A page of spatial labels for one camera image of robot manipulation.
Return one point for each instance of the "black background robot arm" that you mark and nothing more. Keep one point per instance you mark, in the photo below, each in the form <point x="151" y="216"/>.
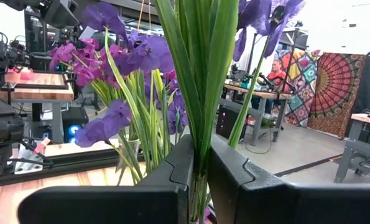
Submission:
<point x="1" y="53"/>

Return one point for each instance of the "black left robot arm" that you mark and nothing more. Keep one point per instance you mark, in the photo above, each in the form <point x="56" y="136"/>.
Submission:
<point x="1" y="124"/>

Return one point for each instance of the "blue-violet flower bunch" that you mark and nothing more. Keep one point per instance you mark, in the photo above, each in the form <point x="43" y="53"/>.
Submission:
<point x="150" y="53"/>
<point x="200" y="77"/>

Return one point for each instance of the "red mandala tapestry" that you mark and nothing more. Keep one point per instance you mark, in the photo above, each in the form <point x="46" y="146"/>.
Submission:
<point x="337" y="93"/>

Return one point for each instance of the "black aluminium table frame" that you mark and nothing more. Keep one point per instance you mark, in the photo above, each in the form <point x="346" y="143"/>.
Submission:
<point x="79" y="160"/>

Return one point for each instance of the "multicolour patchwork tapestry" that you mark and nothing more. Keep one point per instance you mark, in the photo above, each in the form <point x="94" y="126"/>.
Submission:
<point x="306" y="71"/>

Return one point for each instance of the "smooth clear glass vase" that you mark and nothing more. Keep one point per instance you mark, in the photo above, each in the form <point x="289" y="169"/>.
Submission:
<point x="129" y="155"/>

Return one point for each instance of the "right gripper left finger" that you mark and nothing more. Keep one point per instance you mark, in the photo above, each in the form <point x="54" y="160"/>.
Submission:
<point x="110" y="205"/>

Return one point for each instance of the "wooden desk grey legs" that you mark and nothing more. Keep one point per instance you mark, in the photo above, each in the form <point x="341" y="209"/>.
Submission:
<point x="259" y="93"/>
<point x="349" y="149"/>

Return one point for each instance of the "magenta flower bunch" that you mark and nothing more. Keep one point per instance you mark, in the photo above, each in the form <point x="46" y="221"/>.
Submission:
<point x="169" y="77"/>
<point x="63" y="54"/>

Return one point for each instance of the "person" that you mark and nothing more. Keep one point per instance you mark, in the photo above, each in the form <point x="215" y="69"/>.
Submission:
<point x="278" y="76"/>

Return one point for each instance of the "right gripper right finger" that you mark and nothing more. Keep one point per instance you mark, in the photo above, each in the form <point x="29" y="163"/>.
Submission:
<point x="265" y="202"/>

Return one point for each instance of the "black equipment rack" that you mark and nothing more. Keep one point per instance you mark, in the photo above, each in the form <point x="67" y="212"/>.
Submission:
<point x="35" y="37"/>

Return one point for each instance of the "silver mounting bracket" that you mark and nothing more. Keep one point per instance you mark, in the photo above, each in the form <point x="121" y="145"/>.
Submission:
<point x="26" y="163"/>

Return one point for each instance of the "wooden background table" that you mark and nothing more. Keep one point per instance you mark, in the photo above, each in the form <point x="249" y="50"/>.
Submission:
<point x="32" y="93"/>

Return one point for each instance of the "black computer tower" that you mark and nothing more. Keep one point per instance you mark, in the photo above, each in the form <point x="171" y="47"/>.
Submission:
<point x="76" y="121"/>
<point x="228" y="123"/>

